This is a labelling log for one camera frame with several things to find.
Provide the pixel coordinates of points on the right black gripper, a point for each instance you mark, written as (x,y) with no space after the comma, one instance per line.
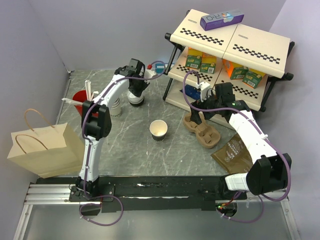
(201,104)

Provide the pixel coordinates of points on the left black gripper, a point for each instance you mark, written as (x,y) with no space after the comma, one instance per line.
(145,83)

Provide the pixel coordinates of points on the black paper coffee cup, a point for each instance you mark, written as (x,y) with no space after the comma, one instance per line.
(158,129)

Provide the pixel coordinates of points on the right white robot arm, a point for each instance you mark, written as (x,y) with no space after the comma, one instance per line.
(271,169)

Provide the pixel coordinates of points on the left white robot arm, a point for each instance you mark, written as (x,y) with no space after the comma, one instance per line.
(96,123)

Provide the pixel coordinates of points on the brown coffee bean pouch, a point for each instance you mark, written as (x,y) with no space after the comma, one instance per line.
(234,157)

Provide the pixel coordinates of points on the stack of cup lids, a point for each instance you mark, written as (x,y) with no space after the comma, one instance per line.
(134,100)

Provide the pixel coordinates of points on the pulp cup carrier tray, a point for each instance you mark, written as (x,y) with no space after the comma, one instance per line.
(206,134)

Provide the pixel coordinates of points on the blue snack bag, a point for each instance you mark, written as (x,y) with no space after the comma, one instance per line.
(192,92)

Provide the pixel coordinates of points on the blue small box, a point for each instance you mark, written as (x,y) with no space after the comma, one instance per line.
(161,68)

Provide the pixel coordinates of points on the stack of paper cups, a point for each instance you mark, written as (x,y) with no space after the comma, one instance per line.
(115,110)

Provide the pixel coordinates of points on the green yellow carton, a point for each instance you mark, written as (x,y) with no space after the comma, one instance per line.
(193,58)
(208,63)

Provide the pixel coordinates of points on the red cup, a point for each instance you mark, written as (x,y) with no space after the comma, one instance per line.
(80,96)

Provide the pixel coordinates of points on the orange box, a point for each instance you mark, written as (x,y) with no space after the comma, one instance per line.
(229,65)

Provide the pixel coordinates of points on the beige checkered shelf rack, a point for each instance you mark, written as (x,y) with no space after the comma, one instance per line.
(248,46)

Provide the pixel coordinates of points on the purple box on shelf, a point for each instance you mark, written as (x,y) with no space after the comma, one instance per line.
(221,19)

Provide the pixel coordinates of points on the kraft paper bag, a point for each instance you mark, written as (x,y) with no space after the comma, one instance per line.
(48,151)

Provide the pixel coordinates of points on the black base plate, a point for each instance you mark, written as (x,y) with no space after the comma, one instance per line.
(142,193)

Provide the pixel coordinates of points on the aluminium rail frame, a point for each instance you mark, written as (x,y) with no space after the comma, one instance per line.
(41,194)

